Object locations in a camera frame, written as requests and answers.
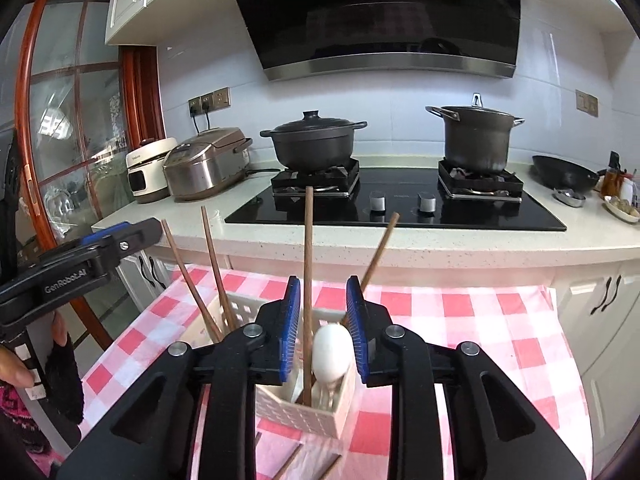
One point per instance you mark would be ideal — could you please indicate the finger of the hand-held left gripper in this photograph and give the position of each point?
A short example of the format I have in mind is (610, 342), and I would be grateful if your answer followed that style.
(102, 237)
(135, 237)

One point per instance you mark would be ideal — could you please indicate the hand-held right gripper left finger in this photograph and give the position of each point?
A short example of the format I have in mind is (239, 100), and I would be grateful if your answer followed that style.
(291, 332)

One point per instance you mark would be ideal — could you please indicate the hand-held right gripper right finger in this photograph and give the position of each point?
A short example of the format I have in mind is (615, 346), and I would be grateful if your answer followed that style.
(356, 332)

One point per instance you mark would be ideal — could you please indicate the white ceramic spoon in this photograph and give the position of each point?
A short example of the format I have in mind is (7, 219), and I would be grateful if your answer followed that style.
(330, 355)

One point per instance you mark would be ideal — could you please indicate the brown wooden chopstick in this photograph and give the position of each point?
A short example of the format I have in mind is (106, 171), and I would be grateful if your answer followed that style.
(190, 275)
(330, 467)
(217, 265)
(377, 250)
(287, 462)

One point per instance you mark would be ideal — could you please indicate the white perforated utensil holder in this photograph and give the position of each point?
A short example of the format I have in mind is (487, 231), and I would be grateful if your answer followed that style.
(295, 412)

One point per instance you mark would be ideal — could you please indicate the person's left forearm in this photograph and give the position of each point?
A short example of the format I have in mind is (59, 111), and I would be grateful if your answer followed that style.
(17, 415)

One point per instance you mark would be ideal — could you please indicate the person's left hand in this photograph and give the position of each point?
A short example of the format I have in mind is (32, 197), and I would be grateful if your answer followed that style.
(12, 367)

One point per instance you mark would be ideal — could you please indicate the white electric cooker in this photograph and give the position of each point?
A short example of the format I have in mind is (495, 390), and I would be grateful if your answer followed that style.
(145, 180)

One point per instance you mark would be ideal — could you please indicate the silver rice cooker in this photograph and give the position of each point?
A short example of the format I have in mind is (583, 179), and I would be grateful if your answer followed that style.
(205, 170)

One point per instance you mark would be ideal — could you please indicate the black fuzzy cloth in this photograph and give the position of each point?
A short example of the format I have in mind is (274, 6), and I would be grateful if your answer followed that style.
(65, 385)

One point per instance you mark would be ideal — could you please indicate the pink checkered tablecloth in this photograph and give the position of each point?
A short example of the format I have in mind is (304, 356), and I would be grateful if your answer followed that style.
(475, 340)

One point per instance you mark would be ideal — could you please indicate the black glass gas cooktop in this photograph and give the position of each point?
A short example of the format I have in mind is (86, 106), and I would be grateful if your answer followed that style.
(400, 221)

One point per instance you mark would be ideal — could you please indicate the wooden framed glass door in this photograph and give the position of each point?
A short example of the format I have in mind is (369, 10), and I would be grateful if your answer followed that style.
(142, 110)

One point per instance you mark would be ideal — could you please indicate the silver cooktop knob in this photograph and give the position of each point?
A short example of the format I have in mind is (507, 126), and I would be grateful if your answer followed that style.
(427, 202)
(378, 201)

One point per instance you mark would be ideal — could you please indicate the black burner grate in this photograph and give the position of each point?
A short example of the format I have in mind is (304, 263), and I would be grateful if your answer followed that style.
(315, 180)
(480, 185)

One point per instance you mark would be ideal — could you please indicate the black casserole pot with lid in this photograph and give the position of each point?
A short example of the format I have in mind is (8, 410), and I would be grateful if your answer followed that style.
(315, 145)

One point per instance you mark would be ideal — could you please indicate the steel stockpot with lid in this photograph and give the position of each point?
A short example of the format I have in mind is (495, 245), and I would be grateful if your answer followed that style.
(475, 140)

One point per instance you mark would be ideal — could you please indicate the small steel bowl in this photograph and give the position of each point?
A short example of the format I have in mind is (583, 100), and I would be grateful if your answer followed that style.
(569, 198)

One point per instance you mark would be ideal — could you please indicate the black wok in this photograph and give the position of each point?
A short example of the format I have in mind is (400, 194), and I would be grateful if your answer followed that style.
(565, 172)

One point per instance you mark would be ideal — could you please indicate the small dish with food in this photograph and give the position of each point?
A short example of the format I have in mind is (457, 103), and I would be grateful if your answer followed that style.
(622, 209)

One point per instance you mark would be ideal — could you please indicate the oil bottle with black cap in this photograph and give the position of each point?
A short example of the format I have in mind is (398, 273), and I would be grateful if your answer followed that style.
(610, 177)

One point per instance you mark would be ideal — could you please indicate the small white bottle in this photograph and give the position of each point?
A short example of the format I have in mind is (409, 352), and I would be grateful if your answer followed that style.
(626, 187)

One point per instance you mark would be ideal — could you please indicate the black range hood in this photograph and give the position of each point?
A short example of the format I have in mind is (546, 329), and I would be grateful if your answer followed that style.
(380, 10)

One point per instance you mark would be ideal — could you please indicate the brass wall outlet panel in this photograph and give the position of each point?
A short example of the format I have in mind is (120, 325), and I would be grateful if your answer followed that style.
(215, 100)

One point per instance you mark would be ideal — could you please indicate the brass wall switch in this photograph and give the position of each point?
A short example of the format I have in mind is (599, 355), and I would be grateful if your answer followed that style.
(586, 103)

